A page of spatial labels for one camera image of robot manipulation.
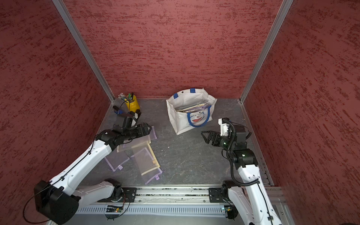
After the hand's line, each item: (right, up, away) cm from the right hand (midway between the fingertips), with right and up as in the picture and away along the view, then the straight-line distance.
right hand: (206, 136), depth 74 cm
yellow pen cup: (-52, +18, +33) cm, 64 cm away
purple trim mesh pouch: (-40, -6, +21) cm, 46 cm away
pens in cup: (-55, +24, +30) cm, 67 cm away
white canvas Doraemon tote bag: (-8, +16, +17) cm, 25 cm away
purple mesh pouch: (-34, -21, +9) cm, 41 cm away
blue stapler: (-64, +14, +33) cm, 73 cm away
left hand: (-34, +2, +5) cm, 35 cm away
